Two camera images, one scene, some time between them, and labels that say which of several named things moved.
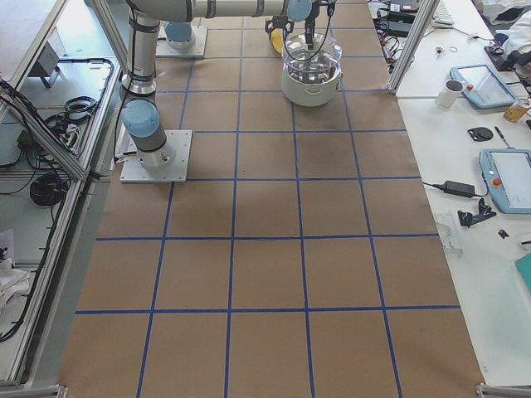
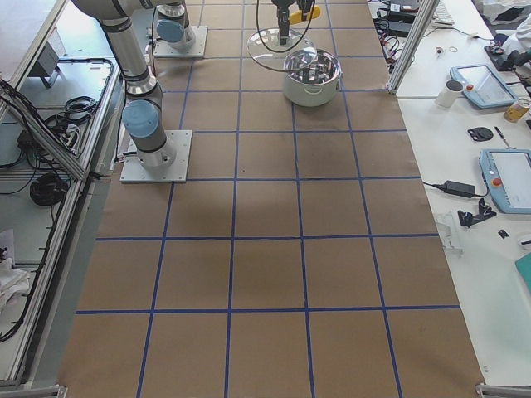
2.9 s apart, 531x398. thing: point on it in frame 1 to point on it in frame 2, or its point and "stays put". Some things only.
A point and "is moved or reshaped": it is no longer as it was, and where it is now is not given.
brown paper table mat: [303, 259] stays put
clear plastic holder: [444, 222] stays put
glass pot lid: [325, 53] to [264, 48]
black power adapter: [460, 189] stays put
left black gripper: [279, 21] to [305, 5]
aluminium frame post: [409, 55] stays put
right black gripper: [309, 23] to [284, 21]
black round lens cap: [480, 133] stays put
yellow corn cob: [276, 37] is moved or reshaped
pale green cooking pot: [311, 83] stays put
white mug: [449, 93] stays put
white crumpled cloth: [13, 282] stays put
